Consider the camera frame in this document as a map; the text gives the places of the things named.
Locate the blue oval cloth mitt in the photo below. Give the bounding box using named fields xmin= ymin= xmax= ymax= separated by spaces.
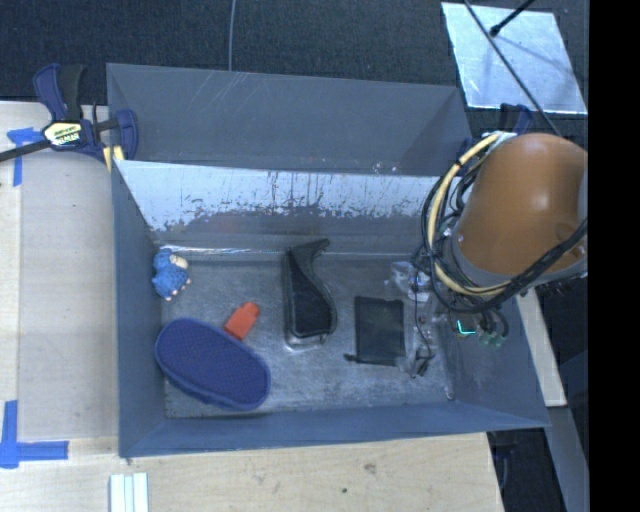
xmin=153 ymin=316 xmax=273 ymax=413

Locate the black square pouch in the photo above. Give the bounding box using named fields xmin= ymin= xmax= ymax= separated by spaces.
xmin=343 ymin=295 xmax=407 ymax=368

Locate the grey metal bin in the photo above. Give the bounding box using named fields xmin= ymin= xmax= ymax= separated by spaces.
xmin=104 ymin=62 xmax=552 ymax=459

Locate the orange-red small bottle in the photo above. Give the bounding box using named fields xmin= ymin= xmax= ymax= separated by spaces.
xmin=222 ymin=301 xmax=261 ymax=343

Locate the blue toy sheep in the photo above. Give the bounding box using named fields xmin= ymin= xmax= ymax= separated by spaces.
xmin=150 ymin=247 xmax=193 ymax=303

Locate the black curved case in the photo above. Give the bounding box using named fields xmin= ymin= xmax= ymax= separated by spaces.
xmin=281 ymin=237 xmax=340 ymax=350

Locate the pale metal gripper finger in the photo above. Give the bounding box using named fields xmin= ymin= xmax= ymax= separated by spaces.
xmin=385 ymin=260 xmax=435 ymax=307
xmin=403 ymin=314 xmax=442 ymax=379

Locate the pale wood flat board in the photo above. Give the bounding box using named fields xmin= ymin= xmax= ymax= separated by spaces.
xmin=16 ymin=148 xmax=121 ymax=444

